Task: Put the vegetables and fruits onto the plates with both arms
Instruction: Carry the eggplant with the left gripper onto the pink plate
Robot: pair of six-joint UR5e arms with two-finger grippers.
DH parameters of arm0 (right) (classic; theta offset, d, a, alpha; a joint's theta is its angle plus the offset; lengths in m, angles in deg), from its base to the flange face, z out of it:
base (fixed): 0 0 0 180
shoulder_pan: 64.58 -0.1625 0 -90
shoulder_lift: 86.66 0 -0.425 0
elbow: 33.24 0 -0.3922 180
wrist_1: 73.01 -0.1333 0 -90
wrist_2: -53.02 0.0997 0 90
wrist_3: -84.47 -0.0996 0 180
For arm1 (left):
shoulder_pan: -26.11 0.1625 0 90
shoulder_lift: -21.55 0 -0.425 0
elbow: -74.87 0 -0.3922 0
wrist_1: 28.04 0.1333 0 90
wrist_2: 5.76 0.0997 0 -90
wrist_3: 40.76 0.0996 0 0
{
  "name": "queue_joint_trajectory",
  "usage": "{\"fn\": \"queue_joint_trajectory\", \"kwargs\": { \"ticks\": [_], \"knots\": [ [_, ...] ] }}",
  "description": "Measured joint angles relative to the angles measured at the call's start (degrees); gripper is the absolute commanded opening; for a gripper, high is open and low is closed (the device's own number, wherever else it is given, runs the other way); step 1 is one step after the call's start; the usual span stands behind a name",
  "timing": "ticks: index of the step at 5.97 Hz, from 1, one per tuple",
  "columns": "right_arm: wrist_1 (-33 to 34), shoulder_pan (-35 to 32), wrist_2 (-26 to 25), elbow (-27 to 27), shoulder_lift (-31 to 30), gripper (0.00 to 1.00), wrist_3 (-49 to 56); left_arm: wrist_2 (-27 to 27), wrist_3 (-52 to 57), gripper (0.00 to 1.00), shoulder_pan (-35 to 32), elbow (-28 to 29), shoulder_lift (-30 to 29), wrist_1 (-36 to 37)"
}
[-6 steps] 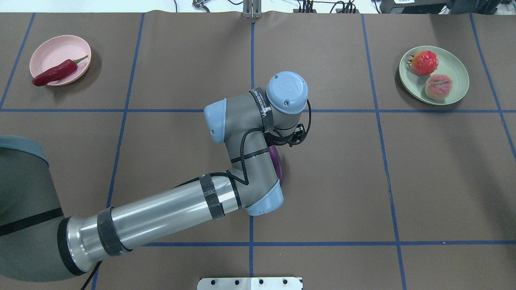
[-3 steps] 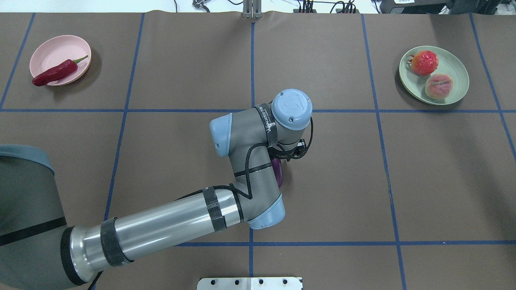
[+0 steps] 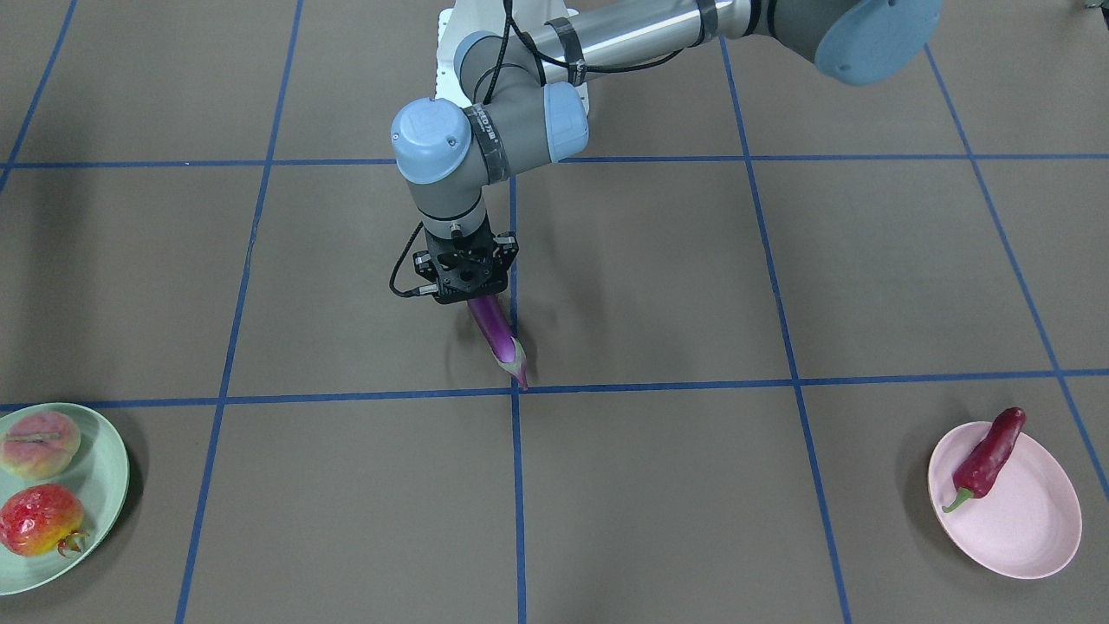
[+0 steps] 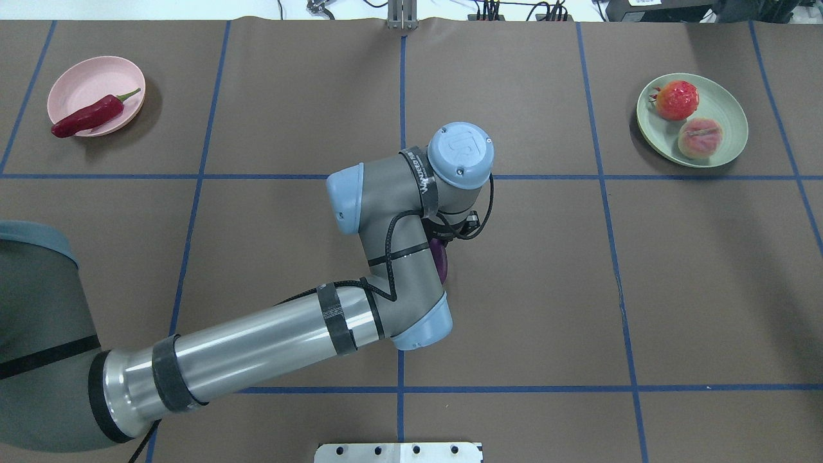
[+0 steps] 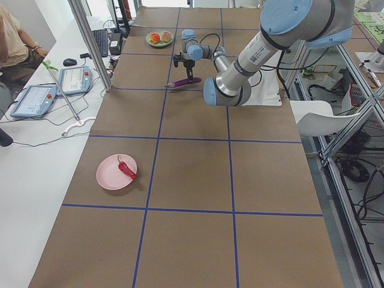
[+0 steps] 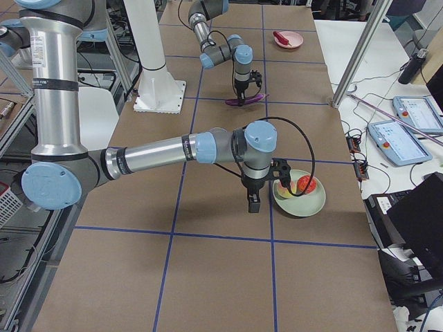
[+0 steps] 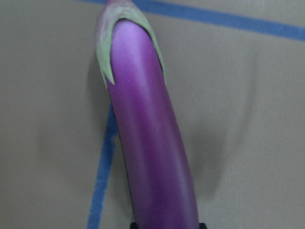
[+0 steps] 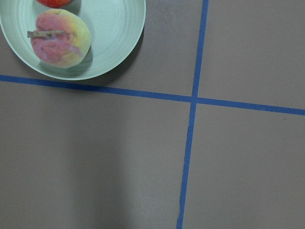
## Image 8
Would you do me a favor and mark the red yellow pomegranate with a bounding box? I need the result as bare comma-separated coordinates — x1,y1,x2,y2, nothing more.
37,0,72,9

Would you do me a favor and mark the yellow pink peach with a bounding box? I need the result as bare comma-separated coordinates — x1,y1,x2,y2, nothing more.
30,9,92,68

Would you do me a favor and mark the green plate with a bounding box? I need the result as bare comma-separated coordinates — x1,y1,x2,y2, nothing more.
0,0,146,81

